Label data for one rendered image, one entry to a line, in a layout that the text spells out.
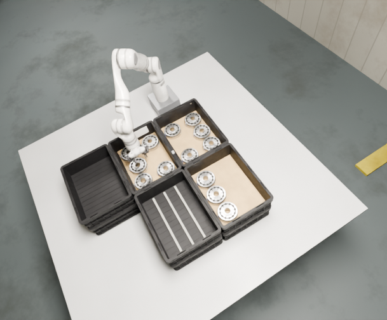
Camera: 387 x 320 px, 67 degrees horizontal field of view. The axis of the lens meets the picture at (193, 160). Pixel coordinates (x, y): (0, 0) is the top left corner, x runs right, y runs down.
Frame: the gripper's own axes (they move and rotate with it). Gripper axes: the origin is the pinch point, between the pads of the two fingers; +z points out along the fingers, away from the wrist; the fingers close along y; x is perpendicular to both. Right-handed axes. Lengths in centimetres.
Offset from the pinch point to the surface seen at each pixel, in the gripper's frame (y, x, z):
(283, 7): -228, -150, 82
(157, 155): -9.3, -1.2, 7.4
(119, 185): 18.0, 4.1, 7.3
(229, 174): -38, 33, 7
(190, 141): -31.3, 1.1, 7.5
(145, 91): -27, -66, 21
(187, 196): -12.3, 31.7, 7.3
